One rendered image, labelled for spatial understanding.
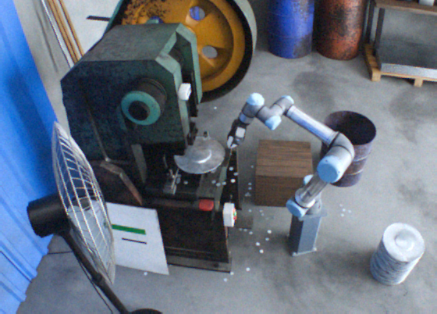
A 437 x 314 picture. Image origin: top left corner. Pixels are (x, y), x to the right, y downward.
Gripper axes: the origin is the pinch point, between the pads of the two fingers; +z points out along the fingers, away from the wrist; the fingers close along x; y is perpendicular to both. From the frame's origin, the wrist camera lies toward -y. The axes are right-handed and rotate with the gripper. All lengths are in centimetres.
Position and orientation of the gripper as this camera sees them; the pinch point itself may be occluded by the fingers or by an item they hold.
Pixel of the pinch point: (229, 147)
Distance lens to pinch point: 192.3
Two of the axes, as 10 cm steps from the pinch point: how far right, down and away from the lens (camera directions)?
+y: 1.1, -6.9, 7.1
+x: -9.3, -3.3, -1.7
